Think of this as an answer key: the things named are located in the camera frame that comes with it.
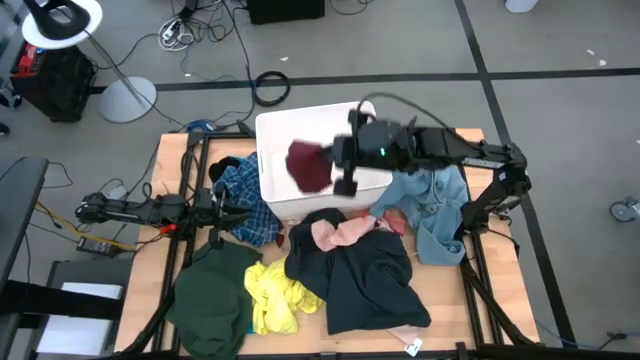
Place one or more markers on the white floor object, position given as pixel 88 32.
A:
pixel 520 5

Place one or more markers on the small white garment tag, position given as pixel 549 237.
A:
pixel 413 346

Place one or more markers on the grey caster wheel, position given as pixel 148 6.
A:
pixel 622 211

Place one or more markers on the white board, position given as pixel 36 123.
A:
pixel 80 320

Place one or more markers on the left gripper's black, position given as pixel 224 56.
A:
pixel 207 210

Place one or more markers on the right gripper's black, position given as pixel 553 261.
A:
pixel 380 145

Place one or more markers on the black box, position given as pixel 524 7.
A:
pixel 285 10

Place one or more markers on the maroon garment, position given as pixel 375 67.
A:
pixel 310 167

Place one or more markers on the white power strip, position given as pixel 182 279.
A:
pixel 172 31

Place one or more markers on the black ribbed knit garment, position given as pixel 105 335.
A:
pixel 305 255

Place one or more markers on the red tool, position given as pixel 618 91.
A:
pixel 27 57

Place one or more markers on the dark navy garment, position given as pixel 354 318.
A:
pixel 375 285

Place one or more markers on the yellow garment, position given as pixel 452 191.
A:
pixel 275 300

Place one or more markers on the black floor plug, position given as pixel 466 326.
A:
pixel 617 336

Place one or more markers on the light pink printed garment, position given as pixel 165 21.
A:
pixel 402 332

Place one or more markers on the black headset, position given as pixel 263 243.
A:
pixel 55 25

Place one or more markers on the dark green garment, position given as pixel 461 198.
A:
pixel 215 300

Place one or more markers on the white round pedestal table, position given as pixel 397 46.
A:
pixel 120 100

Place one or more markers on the black power brick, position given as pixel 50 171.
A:
pixel 97 246

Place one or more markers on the small red patterned cloth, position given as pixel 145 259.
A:
pixel 282 241

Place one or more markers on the light blue denim jacket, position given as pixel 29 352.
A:
pixel 430 210

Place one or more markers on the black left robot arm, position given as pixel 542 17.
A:
pixel 150 207

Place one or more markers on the small black cloth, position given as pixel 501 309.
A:
pixel 222 167

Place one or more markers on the pale pink garment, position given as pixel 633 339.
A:
pixel 340 232

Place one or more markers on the blue plaid shirt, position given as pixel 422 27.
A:
pixel 250 200

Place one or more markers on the black crate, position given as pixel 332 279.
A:
pixel 55 90

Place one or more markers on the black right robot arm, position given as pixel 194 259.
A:
pixel 510 170

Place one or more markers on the white perforated laundry basket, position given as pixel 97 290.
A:
pixel 280 130

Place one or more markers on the black aluminium table frame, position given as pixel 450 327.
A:
pixel 195 165

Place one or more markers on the black desk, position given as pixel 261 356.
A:
pixel 20 200

